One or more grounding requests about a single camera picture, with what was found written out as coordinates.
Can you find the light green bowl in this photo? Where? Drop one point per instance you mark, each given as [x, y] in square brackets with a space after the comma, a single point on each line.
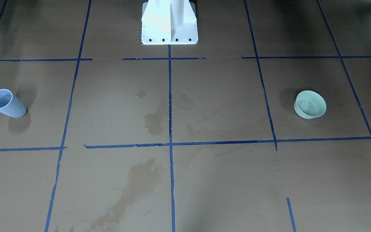
[309, 105]

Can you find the blue plastic cup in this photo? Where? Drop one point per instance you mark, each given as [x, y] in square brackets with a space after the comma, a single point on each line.
[11, 105]

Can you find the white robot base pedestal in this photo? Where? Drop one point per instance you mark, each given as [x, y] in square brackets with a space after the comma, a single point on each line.
[169, 22]

